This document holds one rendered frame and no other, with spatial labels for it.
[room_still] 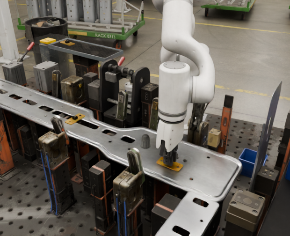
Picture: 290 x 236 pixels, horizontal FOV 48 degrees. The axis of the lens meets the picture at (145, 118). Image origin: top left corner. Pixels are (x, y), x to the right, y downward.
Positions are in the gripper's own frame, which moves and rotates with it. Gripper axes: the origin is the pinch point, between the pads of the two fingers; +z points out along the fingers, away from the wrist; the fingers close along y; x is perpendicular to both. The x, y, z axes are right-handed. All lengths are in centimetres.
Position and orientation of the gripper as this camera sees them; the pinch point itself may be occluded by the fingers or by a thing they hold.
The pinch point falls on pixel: (170, 157)
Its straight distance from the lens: 104.9
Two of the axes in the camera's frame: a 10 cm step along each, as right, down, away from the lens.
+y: -5.4, 4.3, -7.2
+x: 8.4, 2.8, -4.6
